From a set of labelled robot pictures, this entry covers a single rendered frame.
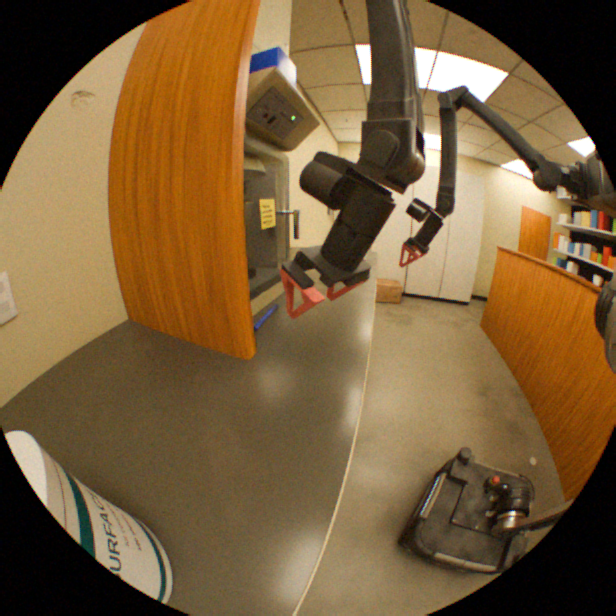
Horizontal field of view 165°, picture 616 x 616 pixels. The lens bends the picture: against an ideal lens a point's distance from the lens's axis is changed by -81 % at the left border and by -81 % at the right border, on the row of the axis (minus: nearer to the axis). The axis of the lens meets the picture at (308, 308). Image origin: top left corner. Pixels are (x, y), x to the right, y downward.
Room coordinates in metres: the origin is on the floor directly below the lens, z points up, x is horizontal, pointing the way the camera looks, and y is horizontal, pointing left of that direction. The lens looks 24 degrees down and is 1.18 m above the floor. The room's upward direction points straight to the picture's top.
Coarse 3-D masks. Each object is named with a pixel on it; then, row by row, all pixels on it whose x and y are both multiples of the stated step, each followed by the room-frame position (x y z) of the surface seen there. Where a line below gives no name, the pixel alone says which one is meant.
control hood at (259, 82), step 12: (264, 72) 0.38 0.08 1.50; (276, 72) 0.38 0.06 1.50; (252, 84) 0.39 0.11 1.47; (264, 84) 0.39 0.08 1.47; (276, 84) 0.41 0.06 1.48; (288, 84) 0.44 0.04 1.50; (252, 96) 0.40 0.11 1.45; (288, 96) 0.47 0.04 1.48; (300, 96) 0.50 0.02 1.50; (300, 108) 0.54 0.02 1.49; (252, 120) 0.46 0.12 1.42; (312, 120) 0.63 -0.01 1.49; (264, 132) 0.53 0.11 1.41; (300, 132) 0.64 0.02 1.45; (276, 144) 0.63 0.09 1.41; (288, 144) 0.65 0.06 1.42
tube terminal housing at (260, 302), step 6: (252, 48) 0.49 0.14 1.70; (252, 54) 0.49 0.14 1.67; (246, 132) 0.49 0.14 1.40; (252, 132) 0.52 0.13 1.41; (258, 138) 0.55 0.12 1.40; (264, 138) 0.58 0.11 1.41; (270, 144) 0.61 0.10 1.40; (282, 150) 0.68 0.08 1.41; (282, 282) 0.67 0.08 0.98; (270, 288) 0.59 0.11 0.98; (276, 288) 0.63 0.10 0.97; (282, 288) 0.67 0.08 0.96; (264, 294) 0.55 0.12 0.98; (270, 294) 0.59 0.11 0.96; (276, 294) 0.62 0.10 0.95; (252, 300) 0.49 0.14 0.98; (258, 300) 0.52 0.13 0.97; (264, 300) 0.55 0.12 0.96; (270, 300) 0.58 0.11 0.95; (252, 306) 0.49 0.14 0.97; (258, 306) 0.52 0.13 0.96; (264, 306) 0.55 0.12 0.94; (252, 312) 0.49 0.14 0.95
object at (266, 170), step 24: (264, 144) 0.55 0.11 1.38; (264, 168) 0.55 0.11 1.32; (288, 168) 0.70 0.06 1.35; (264, 192) 0.55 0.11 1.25; (288, 192) 0.70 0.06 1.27; (288, 216) 0.69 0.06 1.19; (264, 240) 0.55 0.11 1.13; (288, 240) 0.69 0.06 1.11; (264, 264) 0.54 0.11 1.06; (264, 288) 0.53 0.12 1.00
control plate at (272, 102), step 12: (264, 96) 0.42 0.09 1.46; (276, 96) 0.45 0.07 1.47; (252, 108) 0.43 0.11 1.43; (264, 108) 0.45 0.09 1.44; (276, 108) 0.48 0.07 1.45; (288, 108) 0.51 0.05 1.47; (264, 120) 0.49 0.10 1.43; (276, 120) 0.52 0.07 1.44; (288, 120) 0.55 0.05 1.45; (300, 120) 0.59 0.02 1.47; (276, 132) 0.56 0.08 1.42; (288, 132) 0.60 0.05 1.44
